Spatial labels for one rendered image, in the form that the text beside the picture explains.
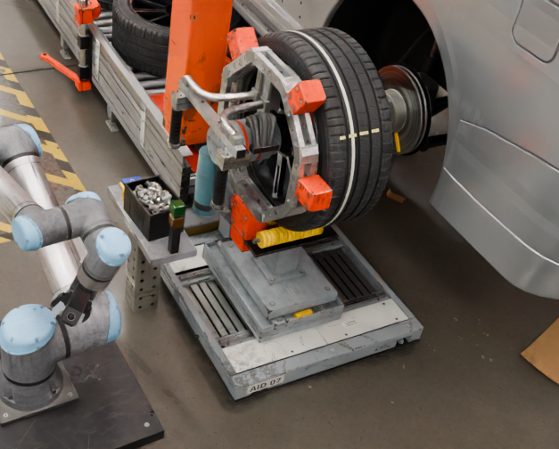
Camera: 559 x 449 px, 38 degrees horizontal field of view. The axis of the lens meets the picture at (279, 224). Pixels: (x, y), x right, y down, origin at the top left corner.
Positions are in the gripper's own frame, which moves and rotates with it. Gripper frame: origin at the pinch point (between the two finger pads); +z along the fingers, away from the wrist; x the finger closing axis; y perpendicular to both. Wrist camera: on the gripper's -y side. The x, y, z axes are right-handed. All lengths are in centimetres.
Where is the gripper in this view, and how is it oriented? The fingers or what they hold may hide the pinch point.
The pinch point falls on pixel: (62, 321)
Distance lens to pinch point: 237.2
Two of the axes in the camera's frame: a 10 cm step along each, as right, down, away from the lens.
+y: 1.9, -6.5, 7.4
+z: -5.1, 5.8, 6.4
